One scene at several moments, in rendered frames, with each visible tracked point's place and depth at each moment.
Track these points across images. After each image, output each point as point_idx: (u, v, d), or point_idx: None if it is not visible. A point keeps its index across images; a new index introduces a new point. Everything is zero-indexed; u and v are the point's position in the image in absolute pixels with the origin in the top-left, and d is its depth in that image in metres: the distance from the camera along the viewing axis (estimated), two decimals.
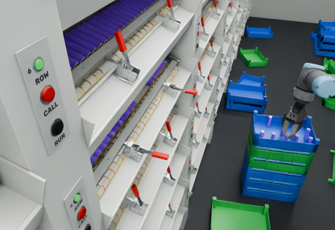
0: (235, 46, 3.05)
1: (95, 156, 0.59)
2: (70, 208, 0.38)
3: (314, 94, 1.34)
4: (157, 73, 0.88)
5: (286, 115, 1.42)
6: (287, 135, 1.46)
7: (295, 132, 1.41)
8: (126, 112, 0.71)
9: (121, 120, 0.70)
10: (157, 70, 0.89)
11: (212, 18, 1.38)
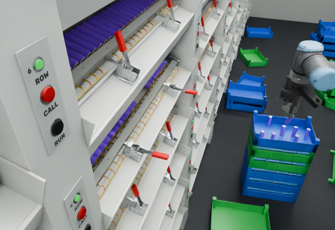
0: (235, 46, 3.05)
1: (95, 156, 0.59)
2: (70, 208, 0.38)
3: None
4: (157, 73, 0.88)
5: (296, 103, 1.26)
6: (147, 83, 0.82)
7: (299, 106, 1.34)
8: (126, 112, 0.71)
9: (121, 120, 0.70)
10: (157, 70, 0.89)
11: (212, 18, 1.38)
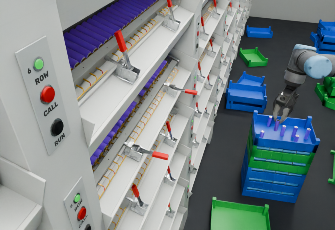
0: (235, 46, 3.05)
1: (95, 156, 0.59)
2: (70, 208, 0.38)
3: (305, 76, 1.30)
4: (157, 73, 0.88)
5: (276, 99, 1.38)
6: (147, 83, 0.82)
7: (286, 116, 1.37)
8: (126, 112, 0.71)
9: (121, 120, 0.70)
10: (157, 70, 0.89)
11: (212, 18, 1.38)
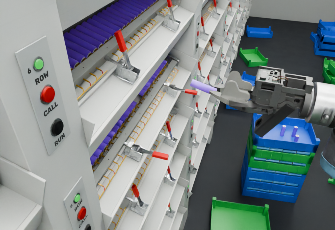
0: (235, 46, 3.05)
1: (95, 156, 0.59)
2: (70, 208, 0.38)
3: None
4: (157, 73, 0.88)
5: (258, 113, 0.65)
6: (147, 82, 0.83)
7: None
8: (126, 112, 0.71)
9: (121, 120, 0.70)
10: (157, 70, 0.89)
11: (212, 18, 1.38)
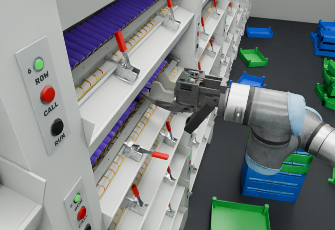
0: (235, 46, 3.05)
1: (95, 156, 0.59)
2: (70, 208, 0.38)
3: None
4: (157, 73, 0.88)
5: (182, 111, 0.69)
6: (147, 82, 0.83)
7: None
8: (126, 112, 0.71)
9: (121, 120, 0.70)
10: (157, 70, 0.89)
11: (212, 18, 1.38)
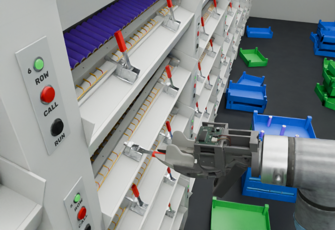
0: (235, 46, 3.05)
1: None
2: (70, 208, 0.38)
3: None
4: None
5: (207, 176, 0.57)
6: None
7: None
8: None
9: None
10: None
11: (212, 18, 1.38)
